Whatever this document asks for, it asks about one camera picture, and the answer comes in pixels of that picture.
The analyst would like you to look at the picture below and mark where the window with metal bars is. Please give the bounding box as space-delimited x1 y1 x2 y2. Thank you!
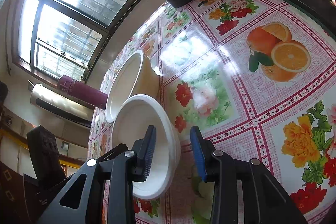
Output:
11 0 140 84

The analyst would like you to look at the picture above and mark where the floral fruit plastic tablecloth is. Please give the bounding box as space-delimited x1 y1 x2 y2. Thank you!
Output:
97 0 335 223

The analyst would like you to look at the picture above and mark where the small white disposable bowl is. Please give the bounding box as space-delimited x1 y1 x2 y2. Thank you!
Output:
111 94 181 200

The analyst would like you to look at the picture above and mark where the large white disposable bowl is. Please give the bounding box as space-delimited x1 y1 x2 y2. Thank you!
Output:
105 50 159 123

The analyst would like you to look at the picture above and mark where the white standing air conditioner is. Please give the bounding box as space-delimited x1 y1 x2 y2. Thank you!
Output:
30 84 93 128

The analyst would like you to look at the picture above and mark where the maroon thermos bottle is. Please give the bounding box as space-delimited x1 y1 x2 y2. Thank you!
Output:
57 75 108 110

